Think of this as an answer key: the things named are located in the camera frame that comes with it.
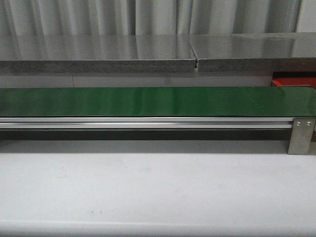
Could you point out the steel conveyor support bracket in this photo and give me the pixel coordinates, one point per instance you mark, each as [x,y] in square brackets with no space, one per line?
[301,135]

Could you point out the green conveyor belt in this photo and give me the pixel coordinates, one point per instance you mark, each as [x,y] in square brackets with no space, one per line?
[271,101]

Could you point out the grey stone counter left slab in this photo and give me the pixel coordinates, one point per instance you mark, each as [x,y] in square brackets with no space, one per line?
[90,54]

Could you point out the grey stone counter slab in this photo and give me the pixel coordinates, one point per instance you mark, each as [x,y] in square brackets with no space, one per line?
[267,52]
[90,54]

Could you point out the grey pleated curtain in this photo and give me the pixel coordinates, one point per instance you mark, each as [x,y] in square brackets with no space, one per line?
[147,17]

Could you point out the grey stone counter right slab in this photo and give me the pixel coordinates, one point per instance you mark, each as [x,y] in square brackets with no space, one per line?
[267,52]

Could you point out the aluminium conveyor frame rail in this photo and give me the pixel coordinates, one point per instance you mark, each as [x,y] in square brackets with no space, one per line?
[144,122]

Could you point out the red plastic tray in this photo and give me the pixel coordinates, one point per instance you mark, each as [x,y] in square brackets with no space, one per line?
[294,81]

